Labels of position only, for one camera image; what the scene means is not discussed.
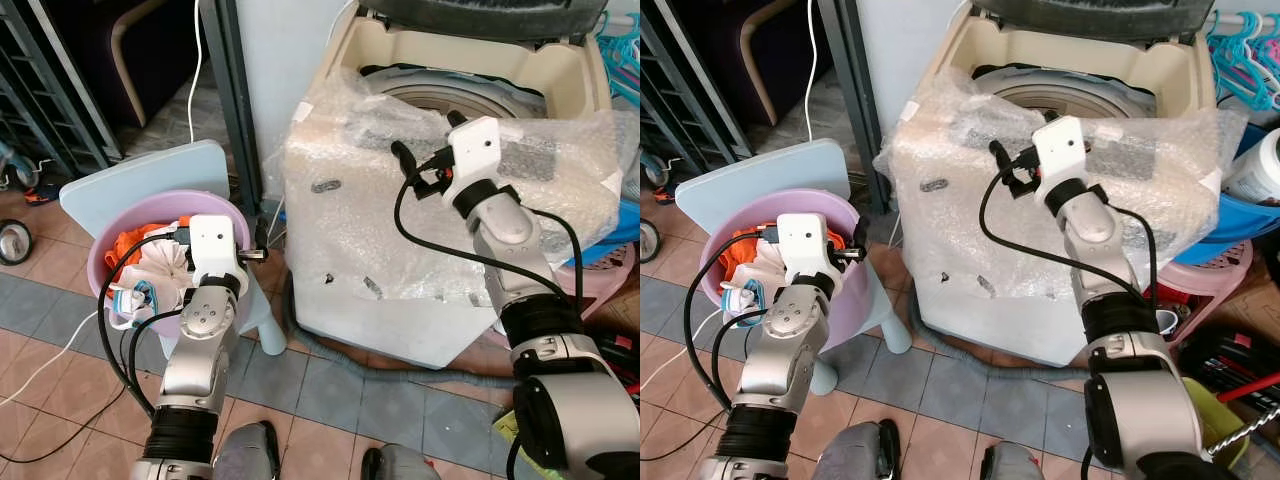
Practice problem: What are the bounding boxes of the white garment with blue trim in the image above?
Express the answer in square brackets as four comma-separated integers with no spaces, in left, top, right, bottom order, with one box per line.
[718,238,796,326]
[108,235,206,326]

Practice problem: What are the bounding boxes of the cream top-load washing machine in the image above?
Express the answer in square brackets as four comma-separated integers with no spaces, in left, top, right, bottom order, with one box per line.
[880,5,1216,369]
[285,5,616,371]

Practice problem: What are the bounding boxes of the teal plastic clothes hanger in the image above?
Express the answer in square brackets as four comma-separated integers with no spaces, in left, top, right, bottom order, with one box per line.
[1205,12,1280,111]
[597,12,641,106]

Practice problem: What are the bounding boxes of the pink plastic clothes hanger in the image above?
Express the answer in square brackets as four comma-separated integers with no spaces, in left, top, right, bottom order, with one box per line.
[610,45,641,98]
[1225,40,1280,101]

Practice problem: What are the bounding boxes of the steel washer drum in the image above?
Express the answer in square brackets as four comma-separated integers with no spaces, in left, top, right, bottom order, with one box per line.
[975,65,1146,126]
[362,65,549,129]

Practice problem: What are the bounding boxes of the clear bubble wrap sheet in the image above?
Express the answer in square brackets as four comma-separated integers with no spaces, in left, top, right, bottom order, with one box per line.
[873,68,1251,301]
[283,68,641,303]

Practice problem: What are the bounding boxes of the lilac plastic basin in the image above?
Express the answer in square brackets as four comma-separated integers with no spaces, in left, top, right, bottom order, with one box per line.
[698,190,871,351]
[87,190,256,338]

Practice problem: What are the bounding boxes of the orange garment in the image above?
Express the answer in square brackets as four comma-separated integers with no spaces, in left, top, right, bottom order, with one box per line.
[733,222,791,276]
[103,215,193,273]

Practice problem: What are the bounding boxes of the dark grey washer lid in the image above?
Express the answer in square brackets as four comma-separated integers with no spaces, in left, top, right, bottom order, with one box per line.
[975,0,1216,43]
[358,0,603,43]

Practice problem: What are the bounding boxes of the light blue plastic stool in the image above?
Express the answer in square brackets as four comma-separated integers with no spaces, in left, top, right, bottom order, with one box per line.
[60,140,288,357]
[675,138,913,396]

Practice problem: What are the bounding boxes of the blue plastic basin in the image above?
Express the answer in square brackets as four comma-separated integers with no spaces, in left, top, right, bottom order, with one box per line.
[575,195,641,268]
[1172,125,1280,268]

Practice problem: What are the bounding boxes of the grey robot left leg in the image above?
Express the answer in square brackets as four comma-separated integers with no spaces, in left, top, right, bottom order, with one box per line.
[213,420,281,480]
[815,420,901,480]

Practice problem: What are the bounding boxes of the grey robot leg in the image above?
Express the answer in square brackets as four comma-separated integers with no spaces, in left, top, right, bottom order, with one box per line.
[213,420,281,480]
[360,444,441,480]
[980,440,1046,480]
[815,420,901,480]

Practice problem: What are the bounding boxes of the small wheeled toy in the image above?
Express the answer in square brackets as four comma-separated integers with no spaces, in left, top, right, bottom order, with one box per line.
[0,140,53,208]
[643,152,673,193]

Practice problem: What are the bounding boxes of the pink plastic laundry basket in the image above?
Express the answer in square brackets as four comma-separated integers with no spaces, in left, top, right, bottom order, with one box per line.
[558,240,637,323]
[1150,240,1256,343]

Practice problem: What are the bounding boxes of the white bottle with green cap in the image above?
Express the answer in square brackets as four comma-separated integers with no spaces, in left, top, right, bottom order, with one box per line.
[1225,125,1280,208]

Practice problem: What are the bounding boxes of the dark grey metal rack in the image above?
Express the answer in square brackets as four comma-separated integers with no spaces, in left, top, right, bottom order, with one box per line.
[0,0,116,176]
[640,0,716,166]

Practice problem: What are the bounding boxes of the black tool case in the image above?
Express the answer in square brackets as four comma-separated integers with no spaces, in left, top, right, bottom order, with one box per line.
[583,330,641,393]
[1175,325,1280,421]

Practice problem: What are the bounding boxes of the grey robot right leg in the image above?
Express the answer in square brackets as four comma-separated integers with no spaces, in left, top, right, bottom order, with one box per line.
[360,444,441,480]
[980,440,1046,480]

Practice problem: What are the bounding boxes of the yellow-green plastic dustpan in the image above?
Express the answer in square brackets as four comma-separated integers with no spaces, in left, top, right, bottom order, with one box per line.
[490,408,531,471]
[1183,376,1251,471]

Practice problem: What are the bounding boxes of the twisted grey metal rod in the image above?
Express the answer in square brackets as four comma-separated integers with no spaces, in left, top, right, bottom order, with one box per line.
[1205,400,1280,461]

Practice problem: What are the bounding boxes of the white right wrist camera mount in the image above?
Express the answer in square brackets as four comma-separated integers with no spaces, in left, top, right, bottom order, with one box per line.
[445,117,501,193]
[1032,115,1088,191]

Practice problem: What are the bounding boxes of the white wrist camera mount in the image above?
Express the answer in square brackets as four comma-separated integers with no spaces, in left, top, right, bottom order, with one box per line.
[188,215,251,291]
[445,117,501,193]
[775,213,839,296]
[1032,115,1088,191]

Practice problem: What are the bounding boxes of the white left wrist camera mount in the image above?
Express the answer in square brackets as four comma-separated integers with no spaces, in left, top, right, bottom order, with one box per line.
[775,213,839,296]
[188,215,251,291]

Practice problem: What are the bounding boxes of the long black right arm cable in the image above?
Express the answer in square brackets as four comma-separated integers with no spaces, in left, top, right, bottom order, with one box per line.
[979,160,1151,301]
[393,160,583,306]

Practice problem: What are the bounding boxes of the long black arm cable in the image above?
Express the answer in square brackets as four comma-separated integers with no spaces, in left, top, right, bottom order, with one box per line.
[979,160,1151,301]
[97,225,193,421]
[683,225,783,426]
[393,160,583,306]

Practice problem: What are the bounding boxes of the dark metal post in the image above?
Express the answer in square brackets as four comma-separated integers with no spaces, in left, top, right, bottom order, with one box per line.
[818,0,893,211]
[200,0,269,216]

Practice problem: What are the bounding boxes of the short black left arm cable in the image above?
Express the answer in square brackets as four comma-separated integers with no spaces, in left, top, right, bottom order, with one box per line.
[125,308,186,416]
[710,308,771,416]

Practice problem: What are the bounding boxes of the short black arm cable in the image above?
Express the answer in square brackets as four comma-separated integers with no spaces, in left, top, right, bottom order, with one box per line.
[520,207,586,306]
[125,308,186,416]
[710,308,771,416]
[1105,205,1161,311]

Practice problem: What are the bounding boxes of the long black left arm cable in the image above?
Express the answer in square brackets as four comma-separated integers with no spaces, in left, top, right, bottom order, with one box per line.
[683,225,783,426]
[97,225,193,421]

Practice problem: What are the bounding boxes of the short black right arm cable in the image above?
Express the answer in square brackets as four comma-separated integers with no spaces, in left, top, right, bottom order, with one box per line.
[520,207,586,306]
[1105,205,1161,311]

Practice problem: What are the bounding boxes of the thin white hanging cable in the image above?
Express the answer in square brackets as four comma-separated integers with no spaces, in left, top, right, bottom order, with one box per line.
[804,0,820,141]
[187,0,204,144]

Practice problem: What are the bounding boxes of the white floor cable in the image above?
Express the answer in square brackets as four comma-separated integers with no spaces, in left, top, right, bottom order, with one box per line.
[0,310,101,408]
[640,310,721,393]

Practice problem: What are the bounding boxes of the dark armchair with wooden frame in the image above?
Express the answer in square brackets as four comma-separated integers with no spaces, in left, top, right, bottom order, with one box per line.
[670,0,811,126]
[45,0,201,129]

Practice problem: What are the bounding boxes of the black floor cable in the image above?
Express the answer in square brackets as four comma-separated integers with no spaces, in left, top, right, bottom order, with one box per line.
[0,385,131,464]
[640,400,736,461]

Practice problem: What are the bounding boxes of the red handle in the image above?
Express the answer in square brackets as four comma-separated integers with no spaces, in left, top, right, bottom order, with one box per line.
[1215,372,1280,406]

